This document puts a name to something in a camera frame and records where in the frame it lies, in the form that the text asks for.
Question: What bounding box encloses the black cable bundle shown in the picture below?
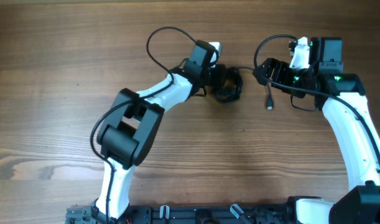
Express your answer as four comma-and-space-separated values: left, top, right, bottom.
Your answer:
215, 66, 274, 111

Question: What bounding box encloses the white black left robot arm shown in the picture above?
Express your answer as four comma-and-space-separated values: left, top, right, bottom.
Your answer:
90, 40, 222, 223

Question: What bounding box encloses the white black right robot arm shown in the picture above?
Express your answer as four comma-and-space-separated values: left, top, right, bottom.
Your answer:
253, 35, 380, 223

